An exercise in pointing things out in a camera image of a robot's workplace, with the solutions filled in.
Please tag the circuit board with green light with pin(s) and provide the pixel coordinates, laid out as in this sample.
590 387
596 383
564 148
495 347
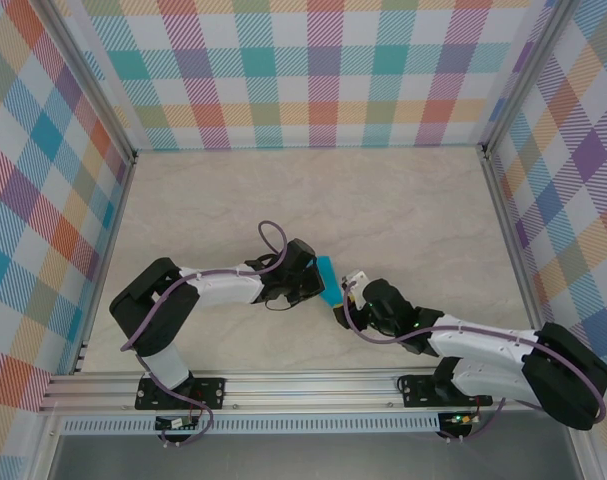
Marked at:
458 419

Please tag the small black circuit board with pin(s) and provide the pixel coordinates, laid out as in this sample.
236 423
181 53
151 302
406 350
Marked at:
175 424

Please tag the blue paper sheet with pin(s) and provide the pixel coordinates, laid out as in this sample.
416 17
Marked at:
328 280

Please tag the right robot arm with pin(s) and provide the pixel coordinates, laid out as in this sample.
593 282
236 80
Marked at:
483 346

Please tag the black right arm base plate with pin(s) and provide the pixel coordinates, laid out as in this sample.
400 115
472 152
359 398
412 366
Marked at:
418 392

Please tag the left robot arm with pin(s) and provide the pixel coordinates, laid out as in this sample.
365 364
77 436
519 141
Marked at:
228 289

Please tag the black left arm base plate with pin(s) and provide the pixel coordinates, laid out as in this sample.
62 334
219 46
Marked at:
213 392

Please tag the aluminium mounting rail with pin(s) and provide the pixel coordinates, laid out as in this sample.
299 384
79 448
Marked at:
308 387

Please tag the aluminium frame leg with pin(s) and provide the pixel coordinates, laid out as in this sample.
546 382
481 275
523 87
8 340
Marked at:
580 450
45 450

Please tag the grey metal shelf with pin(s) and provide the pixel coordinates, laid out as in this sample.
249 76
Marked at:
308 460

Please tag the aluminium frame post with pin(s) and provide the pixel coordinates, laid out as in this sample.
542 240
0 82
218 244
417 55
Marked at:
520 75
102 82

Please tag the aluminium table side rail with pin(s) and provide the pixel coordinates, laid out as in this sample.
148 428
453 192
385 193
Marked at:
106 265
500 200

